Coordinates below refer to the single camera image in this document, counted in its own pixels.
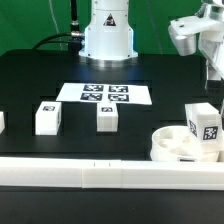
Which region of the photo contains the white left barrier rail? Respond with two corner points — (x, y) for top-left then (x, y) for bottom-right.
(0, 111), (5, 134)

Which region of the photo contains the white round stool seat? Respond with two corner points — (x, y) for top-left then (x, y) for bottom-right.
(150, 126), (224, 162)

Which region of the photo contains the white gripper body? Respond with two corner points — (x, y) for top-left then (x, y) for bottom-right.
(168, 0), (224, 81)

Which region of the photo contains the white front barrier rail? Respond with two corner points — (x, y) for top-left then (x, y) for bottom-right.
(0, 157), (224, 190)

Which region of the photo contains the black vertical cable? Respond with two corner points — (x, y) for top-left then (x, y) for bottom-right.
(69, 0), (80, 33)

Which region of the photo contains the black cable with connector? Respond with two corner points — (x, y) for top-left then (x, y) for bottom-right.
(32, 30), (86, 51)

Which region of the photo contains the thin white cable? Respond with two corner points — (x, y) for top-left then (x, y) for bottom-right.
(48, 0), (64, 51)

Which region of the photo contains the white barrier rail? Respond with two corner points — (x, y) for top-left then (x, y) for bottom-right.
(0, 157), (224, 190)
(0, 111), (5, 134)

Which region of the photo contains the white fiducial marker sheet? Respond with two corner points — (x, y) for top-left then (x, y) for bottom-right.
(56, 83), (152, 105)

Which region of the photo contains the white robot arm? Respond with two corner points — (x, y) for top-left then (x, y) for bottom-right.
(79, 0), (224, 80)

